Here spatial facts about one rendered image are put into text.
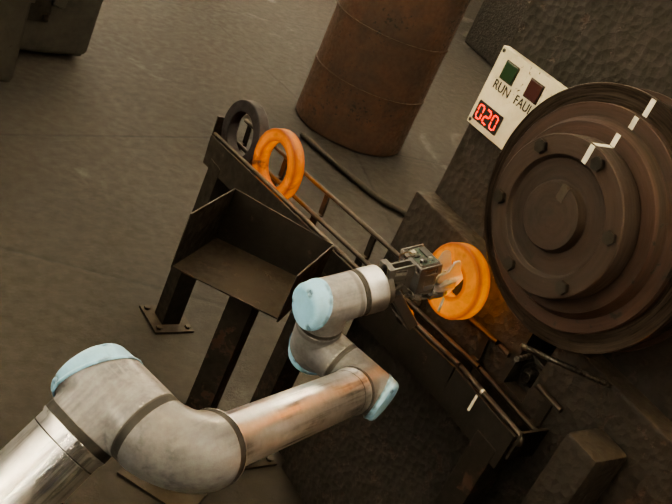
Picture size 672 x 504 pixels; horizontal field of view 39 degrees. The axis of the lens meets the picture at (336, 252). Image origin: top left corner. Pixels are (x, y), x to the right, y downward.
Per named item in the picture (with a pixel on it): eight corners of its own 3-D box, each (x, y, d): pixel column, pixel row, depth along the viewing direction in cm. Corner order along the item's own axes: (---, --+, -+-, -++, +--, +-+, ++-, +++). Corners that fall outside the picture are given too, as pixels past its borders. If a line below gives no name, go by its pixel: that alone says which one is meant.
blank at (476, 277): (451, 230, 197) (440, 229, 195) (501, 265, 187) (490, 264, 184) (425, 296, 203) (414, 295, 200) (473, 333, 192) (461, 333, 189)
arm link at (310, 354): (317, 392, 184) (331, 353, 175) (275, 354, 188) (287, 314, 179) (348, 368, 189) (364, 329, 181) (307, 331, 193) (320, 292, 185)
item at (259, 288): (143, 422, 247) (234, 187, 214) (228, 476, 242) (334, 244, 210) (98, 462, 229) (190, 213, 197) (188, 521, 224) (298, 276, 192)
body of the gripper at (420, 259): (447, 264, 182) (395, 278, 176) (438, 298, 187) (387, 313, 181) (424, 241, 187) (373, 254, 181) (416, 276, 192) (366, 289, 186)
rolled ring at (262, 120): (267, 116, 248) (277, 118, 250) (233, 88, 260) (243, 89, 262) (246, 180, 255) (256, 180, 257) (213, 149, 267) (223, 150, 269)
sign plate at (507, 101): (472, 121, 208) (510, 46, 200) (548, 185, 191) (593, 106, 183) (465, 120, 206) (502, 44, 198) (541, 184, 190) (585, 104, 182)
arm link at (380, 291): (367, 325, 179) (342, 294, 186) (389, 319, 182) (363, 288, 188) (375, 288, 174) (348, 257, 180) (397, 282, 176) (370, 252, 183)
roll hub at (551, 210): (485, 237, 179) (556, 105, 166) (584, 332, 161) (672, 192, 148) (464, 236, 175) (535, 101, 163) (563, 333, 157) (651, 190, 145)
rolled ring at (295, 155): (265, 214, 247) (276, 214, 249) (303, 172, 235) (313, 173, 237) (244, 156, 254) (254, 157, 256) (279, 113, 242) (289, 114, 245)
